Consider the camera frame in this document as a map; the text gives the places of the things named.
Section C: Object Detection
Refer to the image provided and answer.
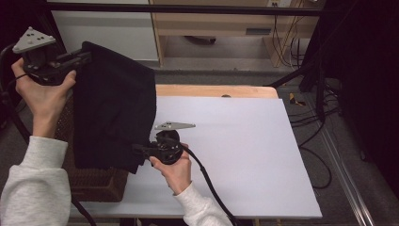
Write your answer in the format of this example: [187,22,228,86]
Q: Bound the looped black floor cable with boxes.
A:
[297,145,333,190]

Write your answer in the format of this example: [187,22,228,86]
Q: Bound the brown wicker basket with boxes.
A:
[55,90,130,203]

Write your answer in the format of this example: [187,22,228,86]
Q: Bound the left hand-held gripper cable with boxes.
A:
[0,42,99,226]

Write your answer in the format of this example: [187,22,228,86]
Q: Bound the person's right hand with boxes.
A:
[149,142,193,197]

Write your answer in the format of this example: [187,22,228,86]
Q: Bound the yellow and black tape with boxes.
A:
[288,92,307,107]

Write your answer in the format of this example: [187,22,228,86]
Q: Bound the aluminium floor rail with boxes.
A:
[302,93,375,226]

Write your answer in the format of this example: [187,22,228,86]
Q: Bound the black horizontal frame bar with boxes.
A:
[46,1,328,17]

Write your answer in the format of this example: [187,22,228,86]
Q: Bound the bundle of black floor cables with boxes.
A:
[287,78,343,149]

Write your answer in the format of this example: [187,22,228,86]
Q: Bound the light wooden desk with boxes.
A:
[149,0,326,69]

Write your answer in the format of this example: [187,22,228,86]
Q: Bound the hanging yellow cable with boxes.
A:
[276,15,304,67]

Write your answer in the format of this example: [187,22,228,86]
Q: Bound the person's left hand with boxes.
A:
[10,57,78,139]

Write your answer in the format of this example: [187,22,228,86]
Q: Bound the white wall socket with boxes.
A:
[266,0,293,8]

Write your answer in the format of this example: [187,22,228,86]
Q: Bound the hand-held gripper cable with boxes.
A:
[0,42,99,226]
[179,144,243,226]

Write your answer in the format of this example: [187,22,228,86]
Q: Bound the white foam board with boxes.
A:
[69,95,324,219]

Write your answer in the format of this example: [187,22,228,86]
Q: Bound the white cabinet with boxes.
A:
[50,0,159,62]

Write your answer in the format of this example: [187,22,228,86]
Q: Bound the hanging black cables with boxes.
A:
[271,15,307,69]

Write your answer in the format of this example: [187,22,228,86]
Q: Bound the black knit vest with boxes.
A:
[72,40,158,174]

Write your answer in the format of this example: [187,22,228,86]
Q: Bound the right hand-held gripper cable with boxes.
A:
[179,144,243,226]

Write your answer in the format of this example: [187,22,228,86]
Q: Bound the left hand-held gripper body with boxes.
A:
[11,26,73,87]

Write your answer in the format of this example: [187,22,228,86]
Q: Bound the black metal stand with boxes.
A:
[265,57,327,122]
[43,10,69,55]

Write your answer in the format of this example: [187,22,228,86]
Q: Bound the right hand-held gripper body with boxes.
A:
[150,121,197,166]

